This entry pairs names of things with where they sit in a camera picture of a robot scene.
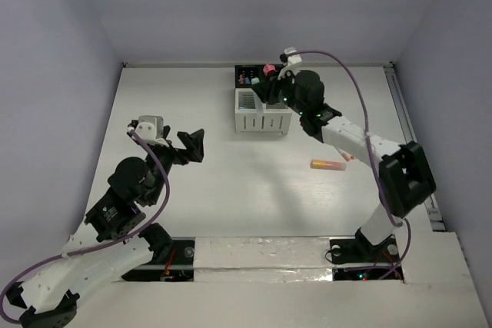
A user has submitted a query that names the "orange pink pastel highlighter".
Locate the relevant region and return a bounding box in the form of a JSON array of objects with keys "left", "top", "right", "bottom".
[{"left": 310, "top": 160, "right": 347, "bottom": 171}]

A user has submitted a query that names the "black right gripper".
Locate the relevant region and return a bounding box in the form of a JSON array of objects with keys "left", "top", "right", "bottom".
[{"left": 254, "top": 65, "right": 308, "bottom": 116}]

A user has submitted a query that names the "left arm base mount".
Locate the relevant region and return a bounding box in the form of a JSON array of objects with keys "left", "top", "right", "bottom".
[{"left": 121, "top": 238, "right": 195, "bottom": 282}]

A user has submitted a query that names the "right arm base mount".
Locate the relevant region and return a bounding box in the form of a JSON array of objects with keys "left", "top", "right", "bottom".
[{"left": 324, "top": 237, "right": 404, "bottom": 281}]

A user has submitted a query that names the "orange-capped white pen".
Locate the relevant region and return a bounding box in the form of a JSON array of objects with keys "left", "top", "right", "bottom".
[{"left": 337, "top": 148, "right": 355, "bottom": 161}]

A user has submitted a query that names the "aluminium rail right edge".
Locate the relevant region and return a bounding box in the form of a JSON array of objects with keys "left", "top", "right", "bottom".
[{"left": 384, "top": 61, "right": 447, "bottom": 232}]

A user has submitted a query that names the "long green highlighter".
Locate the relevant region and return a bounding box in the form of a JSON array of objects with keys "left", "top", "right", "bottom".
[{"left": 238, "top": 94, "right": 256, "bottom": 110}]

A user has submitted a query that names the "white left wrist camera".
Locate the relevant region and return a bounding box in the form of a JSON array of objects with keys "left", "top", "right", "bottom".
[{"left": 127, "top": 115, "right": 170, "bottom": 147}]

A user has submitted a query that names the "pink glue stick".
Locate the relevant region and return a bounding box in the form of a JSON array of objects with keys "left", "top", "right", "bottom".
[{"left": 262, "top": 64, "right": 276, "bottom": 77}]

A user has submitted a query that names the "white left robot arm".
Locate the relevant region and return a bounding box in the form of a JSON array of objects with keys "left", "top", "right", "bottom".
[{"left": 1, "top": 123, "right": 204, "bottom": 327}]

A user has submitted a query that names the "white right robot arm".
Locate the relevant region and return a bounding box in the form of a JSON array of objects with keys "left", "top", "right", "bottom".
[{"left": 252, "top": 65, "right": 436, "bottom": 260}]

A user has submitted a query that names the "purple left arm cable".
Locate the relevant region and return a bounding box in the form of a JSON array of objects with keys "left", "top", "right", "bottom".
[{"left": 0, "top": 131, "right": 171, "bottom": 323}]

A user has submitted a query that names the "white four-slot pen organizer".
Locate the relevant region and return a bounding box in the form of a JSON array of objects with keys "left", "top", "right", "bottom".
[{"left": 234, "top": 65, "right": 292, "bottom": 135}]

